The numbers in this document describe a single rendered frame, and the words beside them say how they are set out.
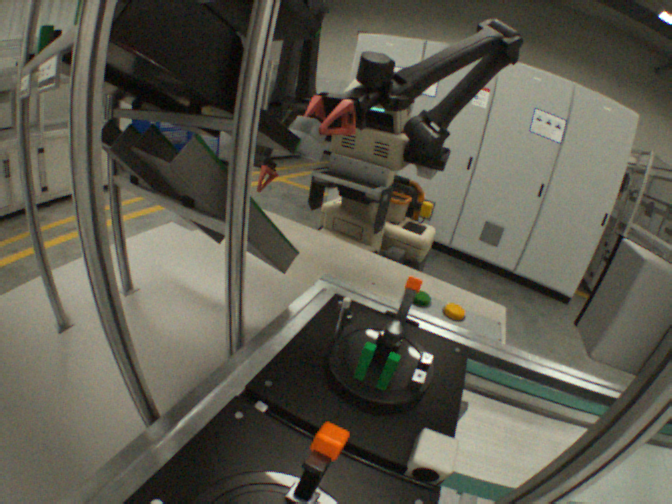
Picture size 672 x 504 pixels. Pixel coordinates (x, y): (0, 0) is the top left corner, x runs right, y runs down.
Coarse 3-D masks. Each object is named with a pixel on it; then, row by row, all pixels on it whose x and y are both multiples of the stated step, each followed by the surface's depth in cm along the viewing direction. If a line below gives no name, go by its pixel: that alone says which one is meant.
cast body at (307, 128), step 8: (296, 120) 49; (304, 120) 48; (312, 120) 47; (320, 120) 49; (296, 128) 48; (304, 128) 48; (312, 128) 47; (304, 136) 47; (312, 136) 48; (320, 136) 50; (304, 144) 47; (312, 144) 49; (320, 144) 51; (296, 152) 52; (304, 152) 48; (312, 152) 50; (320, 152) 52
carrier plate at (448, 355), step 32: (320, 320) 44; (352, 320) 45; (384, 320) 46; (288, 352) 37; (320, 352) 38; (448, 352) 42; (256, 384) 31; (288, 384) 32; (320, 384) 33; (448, 384) 36; (288, 416) 29; (320, 416) 29; (352, 416) 30; (384, 416) 30; (416, 416) 31; (448, 416) 31; (352, 448) 27; (384, 448) 27
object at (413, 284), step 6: (408, 282) 39; (414, 282) 39; (420, 282) 38; (408, 288) 38; (414, 288) 39; (408, 294) 39; (414, 294) 37; (402, 300) 39; (408, 300) 39; (402, 306) 39; (408, 306) 39; (402, 312) 39; (396, 318) 40; (402, 318) 39; (402, 324) 39
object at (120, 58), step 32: (128, 0) 14; (160, 0) 16; (192, 0) 18; (128, 32) 16; (160, 32) 18; (192, 32) 20; (224, 32) 23; (128, 64) 20; (160, 64) 20; (192, 64) 22; (224, 64) 25; (160, 96) 31; (192, 96) 26; (224, 96) 27
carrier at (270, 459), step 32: (224, 416) 27; (256, 416) 28; (192, 448) 22; (224, 448) 23; (256, 448) 24; (288, 448) 25; (160, 480) 18; (192, 480) 19; (224, 480) 19; (256, 480) 20; (288, 480) 20; (352, 480) 23; (384, 480) 23
